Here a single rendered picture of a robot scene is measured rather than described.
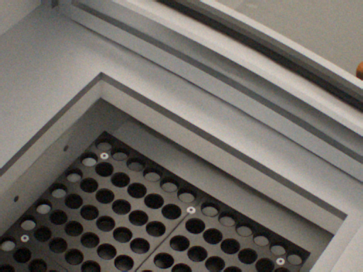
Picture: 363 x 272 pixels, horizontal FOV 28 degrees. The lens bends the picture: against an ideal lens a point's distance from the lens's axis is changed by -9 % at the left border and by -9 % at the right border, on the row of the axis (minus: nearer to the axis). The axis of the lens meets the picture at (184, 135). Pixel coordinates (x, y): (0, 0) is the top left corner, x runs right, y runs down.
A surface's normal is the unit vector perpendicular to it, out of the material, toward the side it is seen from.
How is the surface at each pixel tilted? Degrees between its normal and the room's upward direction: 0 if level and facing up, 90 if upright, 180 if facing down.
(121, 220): 0
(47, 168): 90
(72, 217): 0
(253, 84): 90
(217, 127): 0
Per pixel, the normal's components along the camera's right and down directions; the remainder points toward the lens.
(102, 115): 0.82, 0.48
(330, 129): -0.57, 0.60
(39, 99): 0.07, -0.64
